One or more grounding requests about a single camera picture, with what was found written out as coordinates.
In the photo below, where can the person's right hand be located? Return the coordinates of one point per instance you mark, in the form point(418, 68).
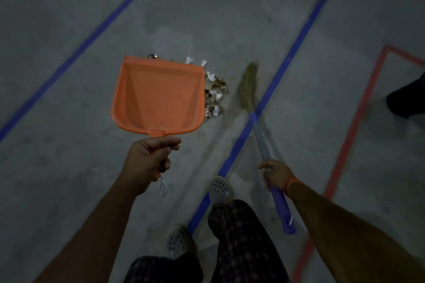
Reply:
point(277, 175)

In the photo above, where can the person's left hand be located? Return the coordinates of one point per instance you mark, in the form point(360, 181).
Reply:
point(146, 163)

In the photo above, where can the orange plastic dustpan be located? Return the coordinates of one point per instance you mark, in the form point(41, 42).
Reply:
point(156, 93)

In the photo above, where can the pile of paper scraps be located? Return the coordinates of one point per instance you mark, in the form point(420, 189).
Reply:
point(214, 93)

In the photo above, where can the black bucket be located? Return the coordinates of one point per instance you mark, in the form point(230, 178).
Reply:
point(408, 100)

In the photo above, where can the person's right forearm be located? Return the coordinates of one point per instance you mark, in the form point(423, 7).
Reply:
point(352, 239)

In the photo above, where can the person's left forearm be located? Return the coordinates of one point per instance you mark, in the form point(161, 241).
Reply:
point(86, 239)

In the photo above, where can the orange wrist band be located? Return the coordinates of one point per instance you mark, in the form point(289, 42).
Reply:
point(292, 185)

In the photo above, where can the black patterned trousers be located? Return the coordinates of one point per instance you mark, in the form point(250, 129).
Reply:
point(242, 243)

